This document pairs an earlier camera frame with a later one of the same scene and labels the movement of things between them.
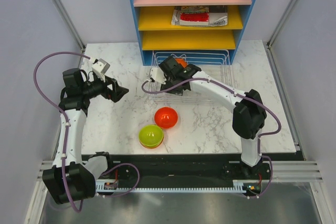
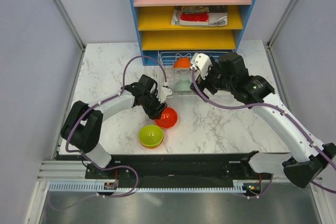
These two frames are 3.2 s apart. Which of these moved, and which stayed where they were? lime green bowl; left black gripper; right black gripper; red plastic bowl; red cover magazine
Moved: left black gripper; right black gripper
Stayed: red plastic bowl; red cover magazine; lime green bowl
